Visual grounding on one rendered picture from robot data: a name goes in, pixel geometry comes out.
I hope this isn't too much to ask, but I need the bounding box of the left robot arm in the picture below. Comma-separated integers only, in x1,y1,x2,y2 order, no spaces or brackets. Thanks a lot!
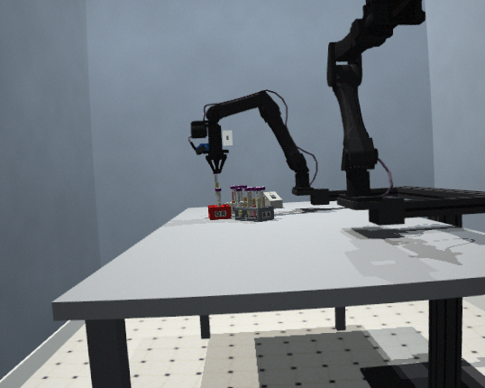
326,0,393,202

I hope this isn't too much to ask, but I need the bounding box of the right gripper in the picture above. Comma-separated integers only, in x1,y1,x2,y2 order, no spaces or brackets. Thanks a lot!
197,137,229,173

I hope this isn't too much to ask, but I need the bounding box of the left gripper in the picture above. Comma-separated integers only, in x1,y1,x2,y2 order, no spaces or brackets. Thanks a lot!
371,0,426,30

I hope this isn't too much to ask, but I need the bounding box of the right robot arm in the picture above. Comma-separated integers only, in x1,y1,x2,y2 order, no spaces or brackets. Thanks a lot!
191,90,314,191

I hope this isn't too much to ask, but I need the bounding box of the red rack with round wells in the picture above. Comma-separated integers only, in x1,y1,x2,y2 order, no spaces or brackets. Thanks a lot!
208,204,232,220

